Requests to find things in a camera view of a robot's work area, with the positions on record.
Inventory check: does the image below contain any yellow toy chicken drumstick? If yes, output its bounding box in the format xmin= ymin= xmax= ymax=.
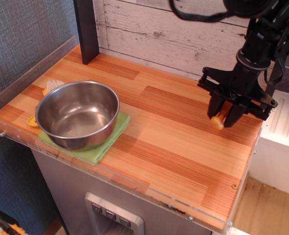
xmin=211 ymin=102 xmax=232 ymax=130

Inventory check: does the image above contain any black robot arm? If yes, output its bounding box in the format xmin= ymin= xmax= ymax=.
xmin=198 ymin=0 xmax=289 ymax=128

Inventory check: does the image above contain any white toy sink unit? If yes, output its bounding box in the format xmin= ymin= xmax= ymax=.
xmin=249 ymin=91 xmax=289 ymax=193

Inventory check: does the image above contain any green cloth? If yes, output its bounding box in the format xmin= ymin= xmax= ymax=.
xmin=38 ymin=112 xmax=131 ymax=164

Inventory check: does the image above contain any stainless steel bowl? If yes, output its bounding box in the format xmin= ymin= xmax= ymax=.
xmin=35 ymin=81 xmax=120 ymax=150

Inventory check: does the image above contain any dark left shelf post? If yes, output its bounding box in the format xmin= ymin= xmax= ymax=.
xmin=73 ymin=0 xmax=99 ymax=65

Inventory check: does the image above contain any grey toy fridge cabinet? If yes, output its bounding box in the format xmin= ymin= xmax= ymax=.
xmin=32 ymin=150 xmax=212 ymax=235

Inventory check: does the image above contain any silver dispenser panel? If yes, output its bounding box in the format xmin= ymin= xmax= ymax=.
xmin=85 ymin=192 xmax=145 ymax=235

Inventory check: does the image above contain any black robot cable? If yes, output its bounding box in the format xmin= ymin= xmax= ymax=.
xmin=168 ymin=0 xmax=233 ymax=23

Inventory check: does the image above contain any clear acrylic table guard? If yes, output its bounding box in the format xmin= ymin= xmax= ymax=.
xmin=0 ymin=111 xmax=262 ymax=235

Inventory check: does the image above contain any yellow toy brush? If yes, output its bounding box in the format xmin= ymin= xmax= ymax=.
xmin=26 ymin=80 xmax=65 ymax=127

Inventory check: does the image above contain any orange black object bottom left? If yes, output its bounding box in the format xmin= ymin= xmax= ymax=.
xmin=0 ymin=211 xmax=26 ymax=235

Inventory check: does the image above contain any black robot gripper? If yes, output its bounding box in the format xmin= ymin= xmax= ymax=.
xmin=198 ymin=62 xmax=270 ymax=128

